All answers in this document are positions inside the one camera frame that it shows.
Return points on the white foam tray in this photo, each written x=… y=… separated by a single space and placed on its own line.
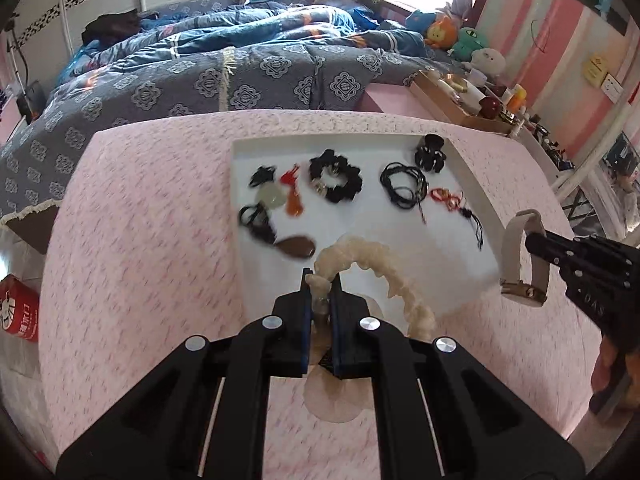
x=436 y=247

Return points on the right hand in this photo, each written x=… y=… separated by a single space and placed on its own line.
x=610 y=383

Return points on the white plush toy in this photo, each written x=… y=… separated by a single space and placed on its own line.
x=488 y=61

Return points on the red can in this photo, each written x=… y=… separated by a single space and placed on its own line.
x=19 y=309

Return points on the cream scrunchie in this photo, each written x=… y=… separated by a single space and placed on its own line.
x=373 y=269

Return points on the black clothing on bed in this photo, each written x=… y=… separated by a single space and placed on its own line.
x=109 y=29

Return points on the blue quilt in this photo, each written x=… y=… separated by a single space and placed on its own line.
x=265 y=22

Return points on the green plush toy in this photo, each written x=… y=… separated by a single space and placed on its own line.
x=469 y=40

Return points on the orange plush toy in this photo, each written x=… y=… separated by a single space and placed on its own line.
x=442 y=34

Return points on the orange bottle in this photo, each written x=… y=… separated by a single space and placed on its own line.
x=518 y=98

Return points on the red round jar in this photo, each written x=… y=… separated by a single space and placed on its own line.
x=490 y=107

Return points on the cardboard box of cosmetics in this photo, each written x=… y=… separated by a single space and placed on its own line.
x=446 y=106

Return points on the blue plush toy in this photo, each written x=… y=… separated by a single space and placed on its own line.
x=420 y=22

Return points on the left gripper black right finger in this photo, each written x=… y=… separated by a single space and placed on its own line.
x=439 y=413

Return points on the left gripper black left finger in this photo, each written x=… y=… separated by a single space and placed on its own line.
x=201 y=413

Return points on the white shelf unit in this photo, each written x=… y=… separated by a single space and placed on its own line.
x=555 y=176

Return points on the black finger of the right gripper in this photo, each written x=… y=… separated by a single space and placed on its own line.
x=554 y=249

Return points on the grey patterned bed sheet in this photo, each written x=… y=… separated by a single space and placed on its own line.
x=38 y=162

